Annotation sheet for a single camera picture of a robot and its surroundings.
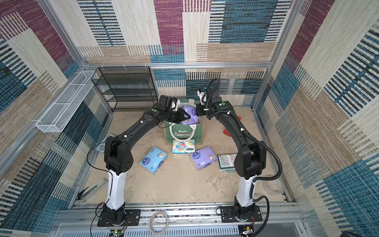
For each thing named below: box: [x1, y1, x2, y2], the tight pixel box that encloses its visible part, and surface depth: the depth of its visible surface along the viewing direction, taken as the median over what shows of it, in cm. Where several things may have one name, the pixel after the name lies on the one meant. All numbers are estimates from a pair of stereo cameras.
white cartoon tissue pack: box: [172, 139, 196, 156], surface depth 94 cm
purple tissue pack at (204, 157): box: [189, 145, 218, 172], surface depth 90 cm
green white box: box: [217, 153, 237, 173], surface depth 88 cm
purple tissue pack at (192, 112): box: [179, 104, 199, 125], surface depth 91 cm
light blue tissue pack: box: [139, 146, 168, 175], surface depth 90 cm
